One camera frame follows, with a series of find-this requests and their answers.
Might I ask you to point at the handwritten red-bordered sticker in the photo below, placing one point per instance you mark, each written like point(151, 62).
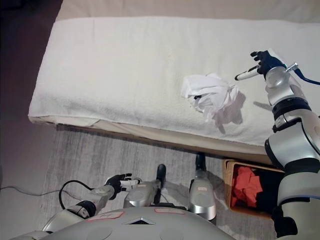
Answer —
point(107, 215)

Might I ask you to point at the white garment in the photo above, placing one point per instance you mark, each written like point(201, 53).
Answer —
point(212, 92)

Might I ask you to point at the woven wicker laundry basket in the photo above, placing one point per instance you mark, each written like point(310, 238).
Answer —
point(228, 185)

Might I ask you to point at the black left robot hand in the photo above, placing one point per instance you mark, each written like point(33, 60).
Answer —
point(117, 181)

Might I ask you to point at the silver right robot leg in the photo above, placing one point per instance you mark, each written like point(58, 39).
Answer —
point(202, 197)

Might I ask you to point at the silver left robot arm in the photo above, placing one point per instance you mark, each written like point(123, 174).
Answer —
point(82, 206)

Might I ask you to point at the bed with white blanket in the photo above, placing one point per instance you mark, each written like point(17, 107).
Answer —
point(125, 75)

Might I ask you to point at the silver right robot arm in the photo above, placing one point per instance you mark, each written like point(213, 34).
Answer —
point(292, 140)

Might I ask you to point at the blank red-bordered sticker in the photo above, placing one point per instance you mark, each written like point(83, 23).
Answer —
point(170, 210)

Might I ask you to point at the black garment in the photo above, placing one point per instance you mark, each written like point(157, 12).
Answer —
point(271, 190)

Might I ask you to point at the silver left robot leg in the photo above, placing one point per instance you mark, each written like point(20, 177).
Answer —
point(142, 193)

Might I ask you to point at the beige duvet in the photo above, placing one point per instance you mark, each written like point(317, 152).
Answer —
point(175, 8)

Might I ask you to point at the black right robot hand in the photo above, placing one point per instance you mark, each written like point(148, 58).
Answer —
point(268, 61)

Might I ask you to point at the beige bed base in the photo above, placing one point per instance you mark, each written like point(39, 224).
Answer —
point(150, 135)

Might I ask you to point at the silver robot torso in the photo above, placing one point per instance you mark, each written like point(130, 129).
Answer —
point(140, 228)

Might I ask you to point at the orange garment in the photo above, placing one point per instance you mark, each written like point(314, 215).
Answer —
point(245, 185)

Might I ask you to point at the silver robot leg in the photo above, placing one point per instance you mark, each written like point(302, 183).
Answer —
point(202, 197)
point(142, 193)

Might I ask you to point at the grey rug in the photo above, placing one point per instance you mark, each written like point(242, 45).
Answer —
point(100, 162)

